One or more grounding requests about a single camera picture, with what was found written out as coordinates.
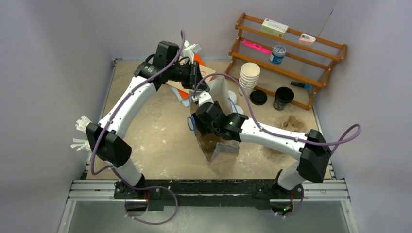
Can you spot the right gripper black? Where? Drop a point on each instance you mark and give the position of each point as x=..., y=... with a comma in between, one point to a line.
x=204, y=128

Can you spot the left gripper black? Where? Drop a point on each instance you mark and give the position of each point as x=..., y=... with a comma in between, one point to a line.
x=195, y=75

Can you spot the checkered paper bakery bag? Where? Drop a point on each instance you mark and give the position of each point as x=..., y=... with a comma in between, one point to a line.
x=229, y=148

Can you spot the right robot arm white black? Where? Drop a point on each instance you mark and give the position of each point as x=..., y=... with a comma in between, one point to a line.
x=308, y=149

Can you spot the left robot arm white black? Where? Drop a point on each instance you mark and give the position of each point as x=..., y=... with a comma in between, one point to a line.
x=106, y=138

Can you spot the cakes recipe book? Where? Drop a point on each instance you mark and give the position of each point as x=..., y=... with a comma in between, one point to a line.
x=204, y=71

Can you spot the white cup lid lower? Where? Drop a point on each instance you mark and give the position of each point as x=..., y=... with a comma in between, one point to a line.
x=238, y=109

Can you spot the white cup lid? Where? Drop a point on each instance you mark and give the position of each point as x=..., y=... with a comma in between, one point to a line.
x=238, y=109
x=233, y=97

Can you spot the white cup lid upper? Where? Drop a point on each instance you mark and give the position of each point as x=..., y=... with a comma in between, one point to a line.
x=233, y=97

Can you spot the black flat lid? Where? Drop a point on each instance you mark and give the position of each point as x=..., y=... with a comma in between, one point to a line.
x=258, y=97

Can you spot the stack of white paper cups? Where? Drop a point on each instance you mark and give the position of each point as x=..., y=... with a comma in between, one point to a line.
x=249, y=74

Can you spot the pink highlighter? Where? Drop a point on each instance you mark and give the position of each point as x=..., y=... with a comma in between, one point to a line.
x=256, y=47

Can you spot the black paper cup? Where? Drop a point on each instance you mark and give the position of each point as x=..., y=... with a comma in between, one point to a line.
x=283, y=96

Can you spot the blue white jar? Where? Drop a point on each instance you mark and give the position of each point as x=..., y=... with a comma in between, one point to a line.
x=277, y=54

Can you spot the white green box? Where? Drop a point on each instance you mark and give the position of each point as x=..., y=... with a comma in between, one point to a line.
x=274, y=28

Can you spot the black blue marker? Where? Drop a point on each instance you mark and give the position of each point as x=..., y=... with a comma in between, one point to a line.
x=301, y=85

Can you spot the wooden shelf rack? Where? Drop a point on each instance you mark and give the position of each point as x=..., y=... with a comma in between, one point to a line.
x=290, y=58

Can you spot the pink white tape dispenser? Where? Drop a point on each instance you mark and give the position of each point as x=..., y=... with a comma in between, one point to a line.
x=306, y=40

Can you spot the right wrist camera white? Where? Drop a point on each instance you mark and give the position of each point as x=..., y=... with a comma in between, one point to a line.
x=200, y=99

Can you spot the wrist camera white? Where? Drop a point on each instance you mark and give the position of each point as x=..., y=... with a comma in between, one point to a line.
x=190, y=50
x=200, y=99

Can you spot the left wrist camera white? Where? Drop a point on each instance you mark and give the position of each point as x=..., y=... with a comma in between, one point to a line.
x=190, y=50

